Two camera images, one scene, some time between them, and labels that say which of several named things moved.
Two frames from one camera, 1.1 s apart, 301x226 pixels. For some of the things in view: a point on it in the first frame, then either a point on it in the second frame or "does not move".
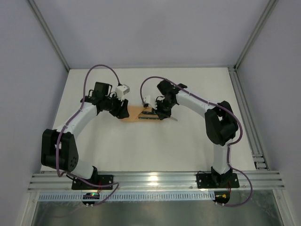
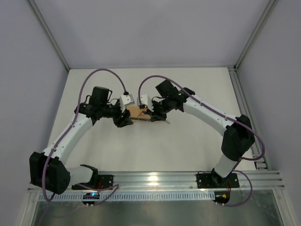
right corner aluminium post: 269,9 does not move
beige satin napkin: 135,111 does not move
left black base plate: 100,180 does not move
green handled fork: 149,112 -> 142,119
